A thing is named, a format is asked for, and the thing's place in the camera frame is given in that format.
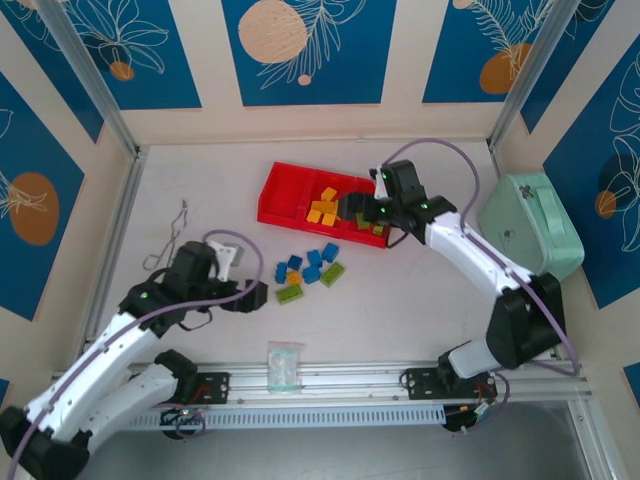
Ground red plastic bin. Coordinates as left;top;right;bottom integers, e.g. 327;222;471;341
299;169;359;241
257;160;316;232
342;177;392;250

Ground clear plastic zip bag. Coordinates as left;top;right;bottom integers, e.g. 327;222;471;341
267;341;306;394

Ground mint green zipper bag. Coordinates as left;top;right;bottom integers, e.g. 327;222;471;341
477;172;586;297

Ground black base connector box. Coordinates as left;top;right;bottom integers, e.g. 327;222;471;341
442;402;501;437
159;405;210;441

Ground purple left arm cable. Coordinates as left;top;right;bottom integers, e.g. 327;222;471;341
4;228;266;479

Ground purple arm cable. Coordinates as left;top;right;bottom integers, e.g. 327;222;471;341
4;228;266;479
382;138;582;426

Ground metal wire tongs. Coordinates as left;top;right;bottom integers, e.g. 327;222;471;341
142;199;191;274

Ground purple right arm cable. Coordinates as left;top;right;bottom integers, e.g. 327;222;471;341
382;138;582;426

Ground grey slotted cable duct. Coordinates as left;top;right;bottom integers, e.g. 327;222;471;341
119;404;446;431

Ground wide aluminium base rail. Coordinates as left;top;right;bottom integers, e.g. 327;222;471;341
42;359;594;416

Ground aluminium frame post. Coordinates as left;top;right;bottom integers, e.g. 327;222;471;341
37;0;139;159
487;0;586;151

